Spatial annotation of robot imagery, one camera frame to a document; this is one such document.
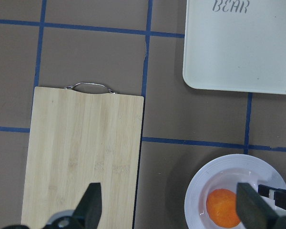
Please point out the wooden cutting board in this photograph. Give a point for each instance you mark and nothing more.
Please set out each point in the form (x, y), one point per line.
(77, 139)

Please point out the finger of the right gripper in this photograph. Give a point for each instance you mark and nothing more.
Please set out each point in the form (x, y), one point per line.
(278, 195)

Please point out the white ribbed plate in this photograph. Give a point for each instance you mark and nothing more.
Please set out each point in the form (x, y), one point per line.
(225, 172)

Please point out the cream bear tray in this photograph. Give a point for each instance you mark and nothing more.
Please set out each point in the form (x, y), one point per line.
(236, 45)

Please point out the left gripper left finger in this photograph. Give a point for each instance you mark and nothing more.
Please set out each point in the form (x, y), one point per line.
(89, 210)

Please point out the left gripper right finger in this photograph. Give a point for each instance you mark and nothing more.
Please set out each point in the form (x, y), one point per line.
(252, 210)

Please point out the orange fruit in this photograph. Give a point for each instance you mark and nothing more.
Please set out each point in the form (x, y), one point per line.
(221, 208)

